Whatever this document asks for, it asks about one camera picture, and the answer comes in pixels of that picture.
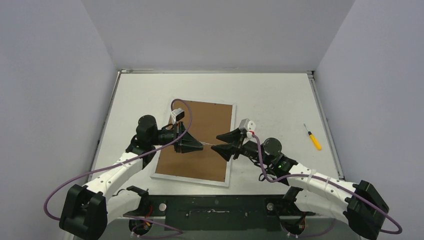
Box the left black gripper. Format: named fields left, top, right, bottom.
left=150, top=121, right=204, bottom=154

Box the white picture frame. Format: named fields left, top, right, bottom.
left=150, top=100, right=237, bottom=187

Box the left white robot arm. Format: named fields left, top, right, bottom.
left=59, top=115, right=203, bottom=240

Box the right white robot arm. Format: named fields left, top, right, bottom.
left=211, top=129, right=389, bottom=240

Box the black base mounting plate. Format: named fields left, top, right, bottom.
left=128, top=194, right=313, bottom=232

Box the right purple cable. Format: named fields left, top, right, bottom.
left=251, top=133, right=403, bottom=235

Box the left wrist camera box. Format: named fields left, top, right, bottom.
left=170, top=107, right=185, bottom=124

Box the yellow handled screwdriver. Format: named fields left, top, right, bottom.
left=303, top=123, right=322, bottom=151

